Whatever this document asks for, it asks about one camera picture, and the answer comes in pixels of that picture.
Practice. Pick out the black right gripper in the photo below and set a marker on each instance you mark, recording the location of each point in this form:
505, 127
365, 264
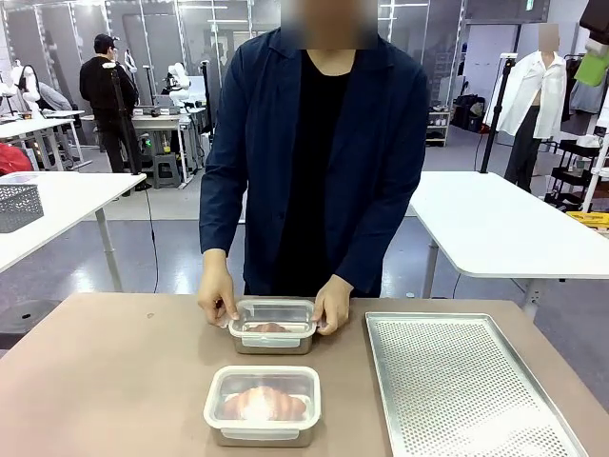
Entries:
597, 19

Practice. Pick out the clear plastic clip lid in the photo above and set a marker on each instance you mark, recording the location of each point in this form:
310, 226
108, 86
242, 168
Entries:
261, 381
276, 311

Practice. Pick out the golden brown croissant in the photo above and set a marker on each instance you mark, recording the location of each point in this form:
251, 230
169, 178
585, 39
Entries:
269, 327
264, 404

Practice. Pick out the person's left forearm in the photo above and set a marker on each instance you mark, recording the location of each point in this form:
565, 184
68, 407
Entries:
376, 247

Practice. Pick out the person's right forearm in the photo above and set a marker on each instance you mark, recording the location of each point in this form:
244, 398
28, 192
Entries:
221, 214

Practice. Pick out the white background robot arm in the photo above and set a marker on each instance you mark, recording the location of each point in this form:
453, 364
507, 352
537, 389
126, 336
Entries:
26, 85

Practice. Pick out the stainless steel rectangular container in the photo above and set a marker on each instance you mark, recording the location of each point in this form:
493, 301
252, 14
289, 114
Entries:
261, 439
271, 348

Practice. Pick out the person's left hand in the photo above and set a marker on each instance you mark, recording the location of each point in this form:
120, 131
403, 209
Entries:
335, 304

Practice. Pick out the person's right hand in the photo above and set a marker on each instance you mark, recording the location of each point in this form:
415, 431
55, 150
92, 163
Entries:
214, 290

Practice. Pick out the clothes rack with garments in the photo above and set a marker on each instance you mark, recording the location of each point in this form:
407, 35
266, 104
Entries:
583, 95

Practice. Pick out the mannequin with white shirt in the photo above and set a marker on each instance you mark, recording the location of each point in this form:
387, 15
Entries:
533, 95

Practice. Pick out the black utility cart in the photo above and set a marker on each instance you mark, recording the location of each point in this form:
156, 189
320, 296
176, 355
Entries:
573, 171

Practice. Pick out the black light stand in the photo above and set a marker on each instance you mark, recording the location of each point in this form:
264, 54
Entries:
495, 114

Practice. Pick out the black bags pile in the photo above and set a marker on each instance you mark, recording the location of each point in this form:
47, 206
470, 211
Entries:
468, 112

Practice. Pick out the yellow crate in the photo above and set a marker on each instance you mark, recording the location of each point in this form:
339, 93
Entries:
590, 220

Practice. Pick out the white shoe rack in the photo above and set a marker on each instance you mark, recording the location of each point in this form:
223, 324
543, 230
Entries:
438, 126

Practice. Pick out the person in navy jacket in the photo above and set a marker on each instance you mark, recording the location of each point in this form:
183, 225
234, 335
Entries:
333, 143

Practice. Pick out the perforated metal baking tray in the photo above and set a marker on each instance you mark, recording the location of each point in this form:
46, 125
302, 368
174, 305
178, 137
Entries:
476, 404

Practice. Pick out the white humanoid background robot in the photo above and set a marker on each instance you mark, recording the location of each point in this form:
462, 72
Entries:
177, 83

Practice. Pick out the grey workbench with equipment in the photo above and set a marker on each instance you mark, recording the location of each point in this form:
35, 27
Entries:
162, 119

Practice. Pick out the grey step stool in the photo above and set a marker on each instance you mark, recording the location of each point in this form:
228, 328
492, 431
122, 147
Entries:
166, 171

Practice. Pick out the person in black clothes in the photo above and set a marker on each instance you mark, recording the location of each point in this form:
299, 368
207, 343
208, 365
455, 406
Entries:
102, 95

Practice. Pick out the white table with grey basket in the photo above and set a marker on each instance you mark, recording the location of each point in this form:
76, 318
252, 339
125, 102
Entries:
62, 209

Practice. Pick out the white background desk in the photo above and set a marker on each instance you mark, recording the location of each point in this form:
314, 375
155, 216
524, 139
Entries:
43, 128

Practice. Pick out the red cloth item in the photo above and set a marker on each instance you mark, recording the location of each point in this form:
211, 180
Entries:
14, 159

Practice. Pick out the clear plastic box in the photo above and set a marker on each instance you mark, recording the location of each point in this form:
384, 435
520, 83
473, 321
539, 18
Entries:
16, 177

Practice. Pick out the grey mesh basket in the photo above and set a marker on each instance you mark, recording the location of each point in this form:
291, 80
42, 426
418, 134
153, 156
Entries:
19, 209

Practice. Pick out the black round floor base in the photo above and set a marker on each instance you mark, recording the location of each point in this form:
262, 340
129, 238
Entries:
24, 323

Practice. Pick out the black camera tripod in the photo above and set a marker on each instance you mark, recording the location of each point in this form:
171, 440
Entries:
124, 124

